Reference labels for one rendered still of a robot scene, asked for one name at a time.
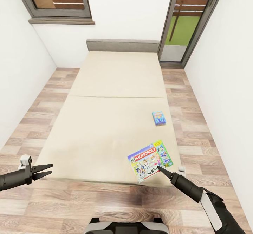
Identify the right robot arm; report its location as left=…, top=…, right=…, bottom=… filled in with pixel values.
left=157, top=166, right=246, bottom=234

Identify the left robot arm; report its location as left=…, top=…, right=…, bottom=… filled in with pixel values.
left=0, top=154, right=53, bottom=191

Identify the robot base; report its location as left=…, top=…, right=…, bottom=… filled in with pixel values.
left=84, top=218, right=169, bottom=234

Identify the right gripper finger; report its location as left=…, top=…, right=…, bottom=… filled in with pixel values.
left=157, top=166, right=174, bottom=181

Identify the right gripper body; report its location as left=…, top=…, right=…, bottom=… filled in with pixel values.
left=171, top=172, right=193, bottom=196

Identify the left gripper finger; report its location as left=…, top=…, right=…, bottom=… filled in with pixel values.
left=32, top=171, right=52, bottom=181
left=30, top=164, right=53, bottom=178

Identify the board game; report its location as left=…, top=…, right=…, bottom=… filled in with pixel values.
left=127, top=139, right=173, bottom=183
left=152, top=111, right=166, bottom=125

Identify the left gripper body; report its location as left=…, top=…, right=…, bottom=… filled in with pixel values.
left=4, top=165, right=32, bottom=190

